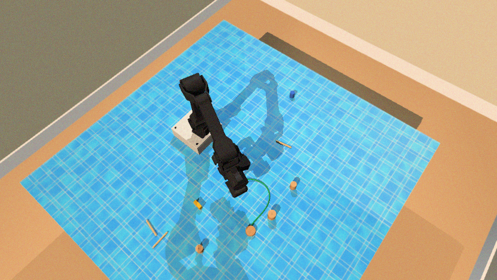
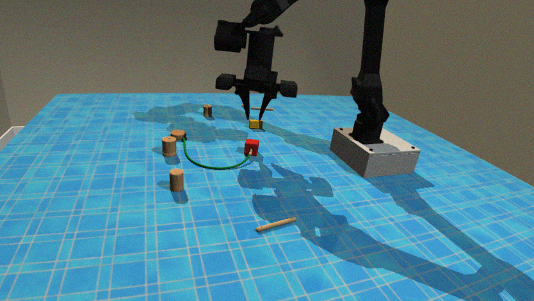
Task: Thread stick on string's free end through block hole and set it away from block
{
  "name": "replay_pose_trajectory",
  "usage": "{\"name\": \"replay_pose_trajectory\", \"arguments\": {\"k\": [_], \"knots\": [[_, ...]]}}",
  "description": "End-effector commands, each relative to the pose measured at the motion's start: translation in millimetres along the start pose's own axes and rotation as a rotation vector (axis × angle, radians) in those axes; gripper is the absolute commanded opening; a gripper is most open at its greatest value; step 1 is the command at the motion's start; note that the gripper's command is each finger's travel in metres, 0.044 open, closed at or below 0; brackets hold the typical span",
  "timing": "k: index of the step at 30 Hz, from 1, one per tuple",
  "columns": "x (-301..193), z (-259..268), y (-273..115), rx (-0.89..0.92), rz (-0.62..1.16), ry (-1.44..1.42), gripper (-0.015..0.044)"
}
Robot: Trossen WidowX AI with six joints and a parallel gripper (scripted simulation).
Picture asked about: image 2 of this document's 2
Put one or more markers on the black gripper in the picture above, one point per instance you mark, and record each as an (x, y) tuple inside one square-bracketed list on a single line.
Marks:
[(286, 88)]

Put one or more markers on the red wooden block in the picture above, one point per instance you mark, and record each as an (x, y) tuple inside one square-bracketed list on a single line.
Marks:
[(250, 143)]

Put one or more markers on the yellow-brown block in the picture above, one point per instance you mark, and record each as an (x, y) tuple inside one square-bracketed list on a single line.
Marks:
[(255, 124)]

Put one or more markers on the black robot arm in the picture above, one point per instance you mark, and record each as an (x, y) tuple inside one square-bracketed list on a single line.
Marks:
[(366, 87)]

